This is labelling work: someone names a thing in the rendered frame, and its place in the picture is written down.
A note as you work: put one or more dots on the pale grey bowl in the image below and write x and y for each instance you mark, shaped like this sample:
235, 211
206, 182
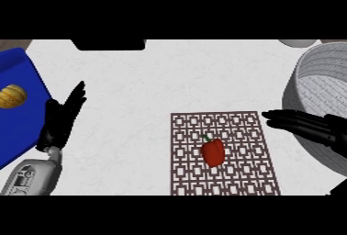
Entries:
297, 42

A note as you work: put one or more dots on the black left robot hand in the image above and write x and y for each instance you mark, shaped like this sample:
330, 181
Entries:
58, 122

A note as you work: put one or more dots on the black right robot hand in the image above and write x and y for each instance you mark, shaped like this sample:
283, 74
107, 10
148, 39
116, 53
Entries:
312, 125

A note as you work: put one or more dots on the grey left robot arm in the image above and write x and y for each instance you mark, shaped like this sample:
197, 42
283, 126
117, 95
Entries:
32, 176

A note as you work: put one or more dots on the black appliance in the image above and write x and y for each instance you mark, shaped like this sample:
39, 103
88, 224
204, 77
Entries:
110, 44

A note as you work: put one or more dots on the brown lattice placemat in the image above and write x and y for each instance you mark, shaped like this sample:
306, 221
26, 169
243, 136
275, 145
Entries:
218, 180

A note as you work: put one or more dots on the blue cutting board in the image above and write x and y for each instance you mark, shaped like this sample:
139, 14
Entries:
20, 122

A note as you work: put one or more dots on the red bell pepper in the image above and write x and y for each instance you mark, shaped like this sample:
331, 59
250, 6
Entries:
213, 153

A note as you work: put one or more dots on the grey wicker basket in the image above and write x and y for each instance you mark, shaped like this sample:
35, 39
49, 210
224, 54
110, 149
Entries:
318, 91

